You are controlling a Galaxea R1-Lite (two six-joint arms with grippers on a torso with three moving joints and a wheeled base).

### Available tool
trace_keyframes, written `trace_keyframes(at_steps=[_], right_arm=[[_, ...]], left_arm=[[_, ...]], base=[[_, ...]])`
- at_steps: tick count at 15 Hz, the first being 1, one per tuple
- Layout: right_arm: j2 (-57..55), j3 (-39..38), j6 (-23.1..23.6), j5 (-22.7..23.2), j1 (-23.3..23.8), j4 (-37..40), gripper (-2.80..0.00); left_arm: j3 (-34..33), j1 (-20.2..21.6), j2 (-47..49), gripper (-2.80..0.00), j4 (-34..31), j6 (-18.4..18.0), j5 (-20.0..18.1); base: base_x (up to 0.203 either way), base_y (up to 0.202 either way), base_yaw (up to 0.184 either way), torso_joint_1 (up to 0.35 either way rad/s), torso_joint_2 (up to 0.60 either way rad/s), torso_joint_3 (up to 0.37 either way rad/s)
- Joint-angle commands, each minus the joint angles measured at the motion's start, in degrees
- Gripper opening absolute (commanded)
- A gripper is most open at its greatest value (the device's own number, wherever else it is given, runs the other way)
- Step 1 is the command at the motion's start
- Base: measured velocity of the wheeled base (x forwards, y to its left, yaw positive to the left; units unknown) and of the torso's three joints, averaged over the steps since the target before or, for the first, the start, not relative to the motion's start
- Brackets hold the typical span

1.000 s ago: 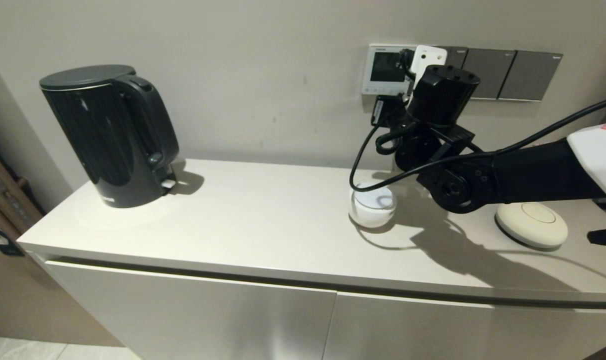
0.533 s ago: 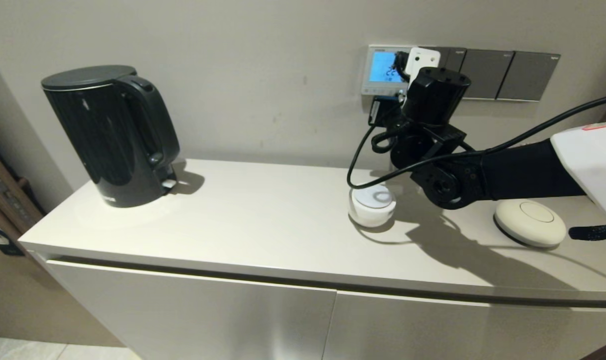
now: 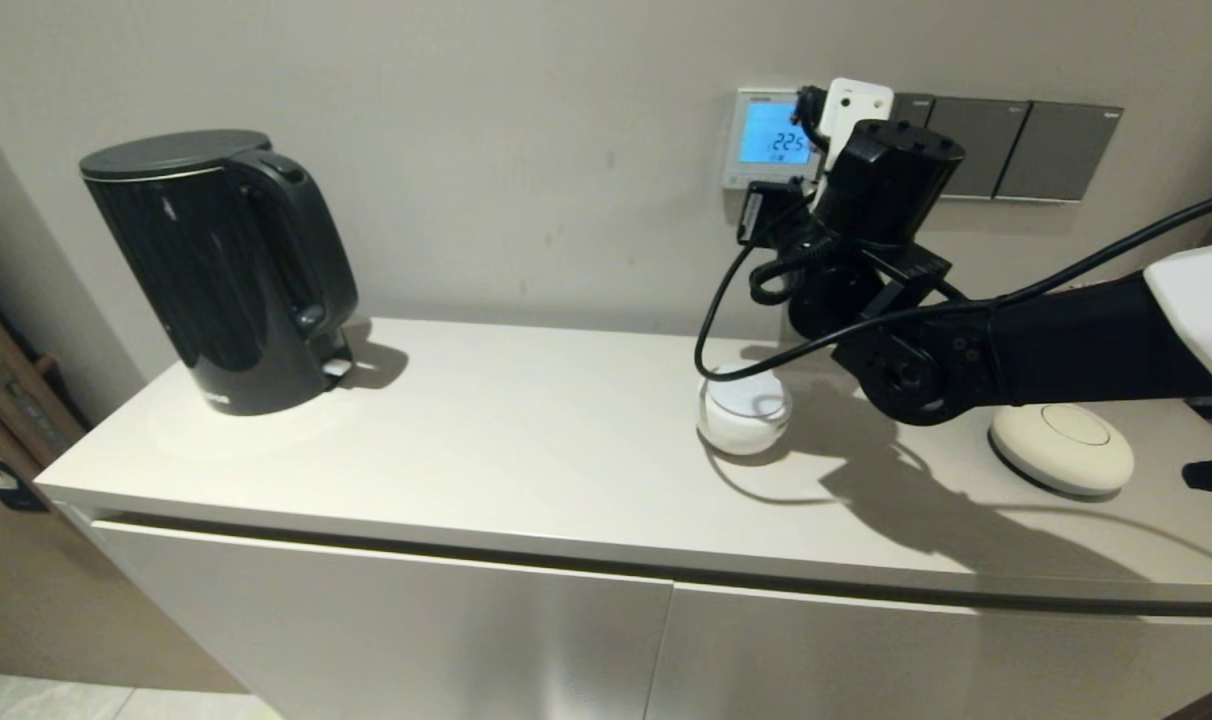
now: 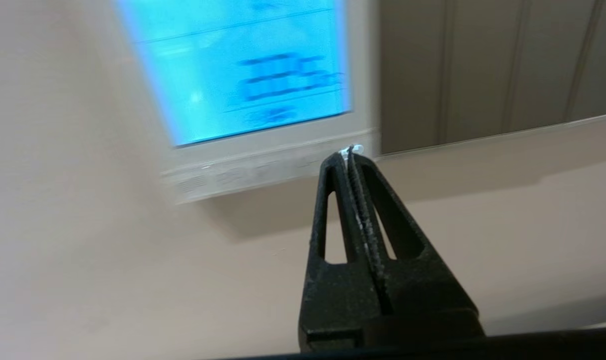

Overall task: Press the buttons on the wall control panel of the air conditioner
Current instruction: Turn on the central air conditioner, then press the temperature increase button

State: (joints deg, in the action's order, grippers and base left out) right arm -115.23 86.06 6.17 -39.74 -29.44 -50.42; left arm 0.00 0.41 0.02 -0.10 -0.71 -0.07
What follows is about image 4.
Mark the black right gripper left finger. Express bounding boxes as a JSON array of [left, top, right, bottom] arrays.
[[298, 151, 387, 352]]

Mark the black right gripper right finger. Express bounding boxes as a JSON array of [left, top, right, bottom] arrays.
[[349, 144, 485, 335]]

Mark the gray single-rocker wall switch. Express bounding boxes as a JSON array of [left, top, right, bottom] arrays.
[[582, 0, 606, 122]]

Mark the white wall thermostat controller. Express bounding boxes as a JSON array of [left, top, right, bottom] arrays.
[[114, 0, 382, 206]]

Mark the gray three-rocker wall switch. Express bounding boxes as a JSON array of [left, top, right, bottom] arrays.
[[379, 0, 585, 156]]

